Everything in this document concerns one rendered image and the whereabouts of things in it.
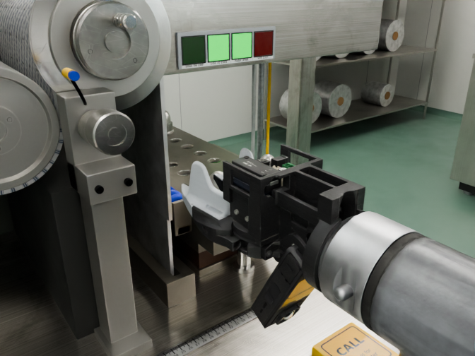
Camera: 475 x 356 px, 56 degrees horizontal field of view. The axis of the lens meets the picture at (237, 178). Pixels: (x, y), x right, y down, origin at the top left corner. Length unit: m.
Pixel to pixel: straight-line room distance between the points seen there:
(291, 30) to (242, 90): 2.95
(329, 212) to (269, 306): 0.13
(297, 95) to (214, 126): 2.57
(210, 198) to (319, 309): 0.27
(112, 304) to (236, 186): 0.23
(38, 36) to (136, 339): 0.35
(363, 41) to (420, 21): 4.24
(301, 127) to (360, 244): 1.11
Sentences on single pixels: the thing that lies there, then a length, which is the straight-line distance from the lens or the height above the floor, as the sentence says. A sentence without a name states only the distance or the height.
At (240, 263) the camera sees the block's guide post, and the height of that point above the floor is 0.92.
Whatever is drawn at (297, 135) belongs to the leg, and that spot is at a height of 0.87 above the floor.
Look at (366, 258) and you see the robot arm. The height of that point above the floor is 1.14.
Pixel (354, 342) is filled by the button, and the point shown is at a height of 0.92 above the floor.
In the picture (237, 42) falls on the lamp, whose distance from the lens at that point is 0.98.
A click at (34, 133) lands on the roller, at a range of 0.49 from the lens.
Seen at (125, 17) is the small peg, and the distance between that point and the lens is 0.45.
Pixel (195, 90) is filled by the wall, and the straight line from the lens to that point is 3.74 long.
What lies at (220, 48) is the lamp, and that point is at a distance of 0.96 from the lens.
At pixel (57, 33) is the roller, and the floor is 1.26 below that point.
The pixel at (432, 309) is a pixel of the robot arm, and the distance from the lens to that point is 0.29.
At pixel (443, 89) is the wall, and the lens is 5.41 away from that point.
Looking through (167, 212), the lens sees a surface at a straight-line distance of 0.59.
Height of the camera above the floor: 1.30
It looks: 23 degrees down
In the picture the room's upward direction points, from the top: straight up
